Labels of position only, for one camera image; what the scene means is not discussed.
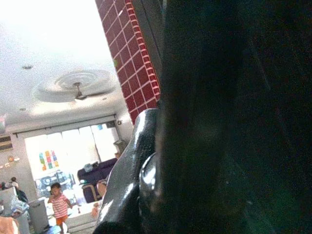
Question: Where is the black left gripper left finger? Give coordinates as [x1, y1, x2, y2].
[95, 108, 160, 234]

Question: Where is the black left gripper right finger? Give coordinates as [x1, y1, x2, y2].
[136, 0, 312, 234]

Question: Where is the purple sofa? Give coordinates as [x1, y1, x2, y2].
[77, 157, 118, 186]

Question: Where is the purple cushioned chair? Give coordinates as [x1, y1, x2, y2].
[81, 183, 103, 203]

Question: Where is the white sheer curtain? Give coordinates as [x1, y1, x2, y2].
[24, 123, 118, 175]

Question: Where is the child in striped shirt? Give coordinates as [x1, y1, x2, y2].
[47, 182, 74, 228]

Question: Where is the colourful squares window poster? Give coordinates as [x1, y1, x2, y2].
[39, 150, 60, 171]

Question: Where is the dark curtain rod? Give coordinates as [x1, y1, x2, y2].
[12, 114, 117, 137]

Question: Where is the brown ceiling fan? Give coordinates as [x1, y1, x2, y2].
[70, 82, 89, 101]

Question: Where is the white bin with lid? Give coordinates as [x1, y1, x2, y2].
[27, 198, 50, 230]

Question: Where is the seated adult person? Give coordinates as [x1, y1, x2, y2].
[1, 176, 29, 203]

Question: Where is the crumpled printed plastic bag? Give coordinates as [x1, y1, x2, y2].
[8, 196, 30, 218]

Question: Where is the red tiled pillar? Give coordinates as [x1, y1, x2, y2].
[95, 0, 161, 122]

